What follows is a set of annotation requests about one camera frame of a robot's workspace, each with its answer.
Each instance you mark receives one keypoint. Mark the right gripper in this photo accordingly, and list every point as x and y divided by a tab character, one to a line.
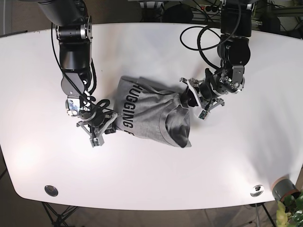
95	119

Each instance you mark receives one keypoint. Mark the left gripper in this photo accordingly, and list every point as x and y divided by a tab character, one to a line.
205	94

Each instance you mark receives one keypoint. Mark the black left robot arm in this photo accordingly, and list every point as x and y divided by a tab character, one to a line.
228	58

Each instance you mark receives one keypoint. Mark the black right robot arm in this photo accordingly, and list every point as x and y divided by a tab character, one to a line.
71	25

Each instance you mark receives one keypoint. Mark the left table grommet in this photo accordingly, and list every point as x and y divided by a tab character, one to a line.
51	190

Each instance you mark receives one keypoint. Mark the table grommet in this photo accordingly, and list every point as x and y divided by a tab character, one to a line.
257	190
51	190

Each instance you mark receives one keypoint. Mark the white power strip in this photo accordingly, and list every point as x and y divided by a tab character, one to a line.
210	9

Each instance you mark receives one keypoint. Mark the black folding stand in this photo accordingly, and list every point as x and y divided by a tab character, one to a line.
59	219

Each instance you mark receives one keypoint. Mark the right table grommet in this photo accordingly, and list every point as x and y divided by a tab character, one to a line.
257	190

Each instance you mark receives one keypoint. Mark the grey plant pot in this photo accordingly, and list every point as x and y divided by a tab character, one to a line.
283	187

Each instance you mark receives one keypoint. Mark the green potted plant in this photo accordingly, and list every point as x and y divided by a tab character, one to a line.
290	212

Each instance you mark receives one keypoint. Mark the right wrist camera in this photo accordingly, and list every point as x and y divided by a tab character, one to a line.
95	142

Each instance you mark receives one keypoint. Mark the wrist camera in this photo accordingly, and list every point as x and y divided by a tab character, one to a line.
95	142
203	114

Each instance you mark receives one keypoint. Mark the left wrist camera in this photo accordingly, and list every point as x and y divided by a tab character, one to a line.
203	114

